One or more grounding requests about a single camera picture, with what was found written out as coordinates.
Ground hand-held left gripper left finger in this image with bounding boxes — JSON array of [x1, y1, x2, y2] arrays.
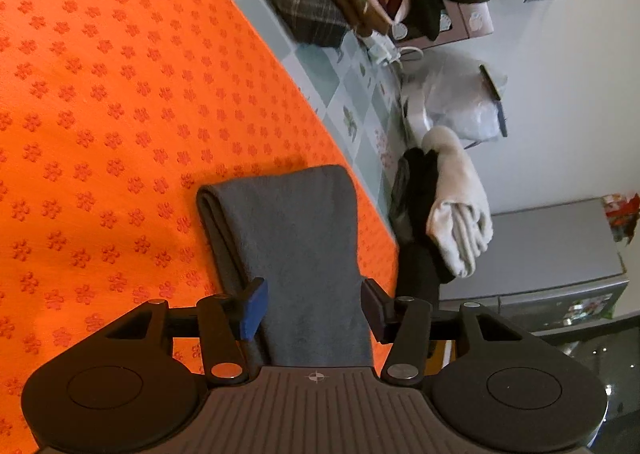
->
[[107, 277, 268, 382]]

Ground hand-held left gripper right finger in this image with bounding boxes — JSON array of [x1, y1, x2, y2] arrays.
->
[[361, 279, 521, 383]]

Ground grey shirt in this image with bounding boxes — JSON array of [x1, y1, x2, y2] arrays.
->
[[196, 165, 377, 367]]

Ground dark clothes pile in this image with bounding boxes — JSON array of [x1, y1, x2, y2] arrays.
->
[[389, 146, 442, 245]]

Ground black folded garment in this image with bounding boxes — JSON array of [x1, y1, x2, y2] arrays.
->
[[396, 241, 457, 307]]

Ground white sweatshirt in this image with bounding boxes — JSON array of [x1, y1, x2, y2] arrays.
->
[[425, 127, 494, 279]]

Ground grey refrigerator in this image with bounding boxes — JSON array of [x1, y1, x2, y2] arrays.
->
[[439, 198, 632, 337]]

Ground white plastic bag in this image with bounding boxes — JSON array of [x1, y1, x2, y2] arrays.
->
[[400, 54, 508, 141]]

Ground orange flower-print mat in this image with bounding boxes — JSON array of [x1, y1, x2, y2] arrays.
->
[[0, 0, 401, 437]]

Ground white power strip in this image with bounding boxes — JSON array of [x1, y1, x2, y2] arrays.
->
[[365, 31, 401, 65]]

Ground red green decoration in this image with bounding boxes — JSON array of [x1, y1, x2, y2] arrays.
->
[[601, 191, 640, 245]]

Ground pink water dispenser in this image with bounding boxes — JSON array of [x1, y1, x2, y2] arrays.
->
[[392, 0, 495, 42]]

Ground white cable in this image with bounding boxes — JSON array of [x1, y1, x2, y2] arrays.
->
[[395, 44, 426, 65]]

